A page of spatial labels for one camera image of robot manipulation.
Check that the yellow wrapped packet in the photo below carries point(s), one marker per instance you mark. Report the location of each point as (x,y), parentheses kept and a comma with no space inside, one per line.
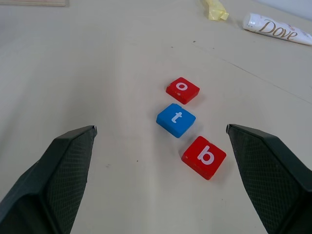
(214,11)

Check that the wooden letter tray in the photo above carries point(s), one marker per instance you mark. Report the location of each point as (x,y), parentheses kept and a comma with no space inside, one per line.
(34,2)

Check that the blue letter tile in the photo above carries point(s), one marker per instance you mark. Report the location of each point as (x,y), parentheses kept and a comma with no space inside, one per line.
(170,126)

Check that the red letter o tile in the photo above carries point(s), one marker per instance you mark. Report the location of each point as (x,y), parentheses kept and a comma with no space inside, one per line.
(189,93)

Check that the white Dove cream tube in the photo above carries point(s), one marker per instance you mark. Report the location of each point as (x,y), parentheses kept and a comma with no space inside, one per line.
(275,29)

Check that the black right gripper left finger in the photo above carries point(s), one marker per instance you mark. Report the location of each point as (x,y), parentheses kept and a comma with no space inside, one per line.
(48,185)

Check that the red letter b tile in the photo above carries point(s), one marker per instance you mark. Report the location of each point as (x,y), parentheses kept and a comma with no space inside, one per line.
(195,152)

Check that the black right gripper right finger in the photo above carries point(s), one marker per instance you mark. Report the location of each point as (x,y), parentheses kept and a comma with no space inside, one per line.
(273,180)

